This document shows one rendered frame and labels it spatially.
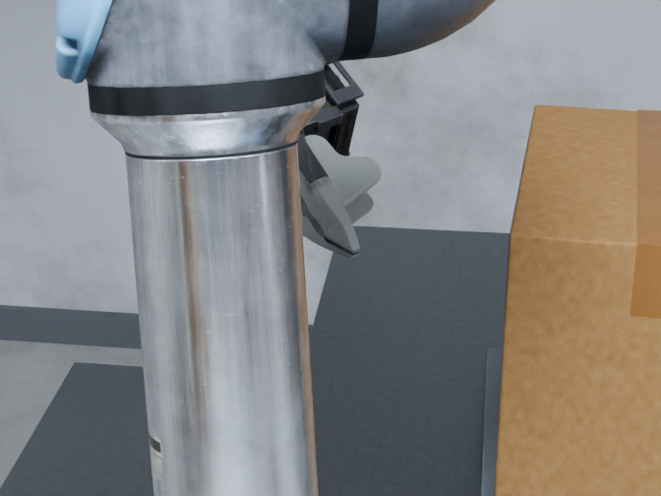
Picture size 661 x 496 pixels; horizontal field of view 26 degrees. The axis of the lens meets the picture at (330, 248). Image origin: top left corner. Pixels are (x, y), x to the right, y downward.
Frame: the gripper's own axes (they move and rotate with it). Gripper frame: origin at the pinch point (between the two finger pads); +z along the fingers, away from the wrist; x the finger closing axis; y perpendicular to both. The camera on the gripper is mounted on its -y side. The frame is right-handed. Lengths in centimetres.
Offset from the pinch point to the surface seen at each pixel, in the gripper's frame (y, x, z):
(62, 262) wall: 37, 182, -124
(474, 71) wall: 112, 123, -93
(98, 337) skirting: 39, 195, -111
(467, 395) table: 23.5, 41.5, -1.4
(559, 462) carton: 15.6, 20.9, 15.0
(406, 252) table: 37, 58, -27
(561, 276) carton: 17.3, 6.5, 6.5
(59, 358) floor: 29, 196, -110
